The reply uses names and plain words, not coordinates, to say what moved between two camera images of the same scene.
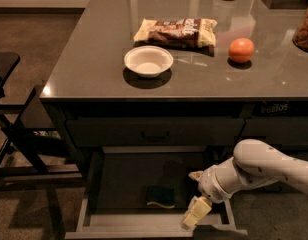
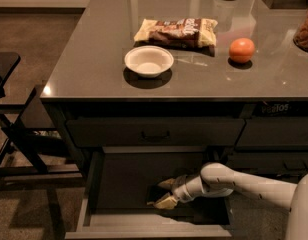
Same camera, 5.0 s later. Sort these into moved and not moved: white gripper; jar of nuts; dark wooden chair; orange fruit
Moved: white gripper
Not moved: jar of nuts; dark wooden chair; orange fruit
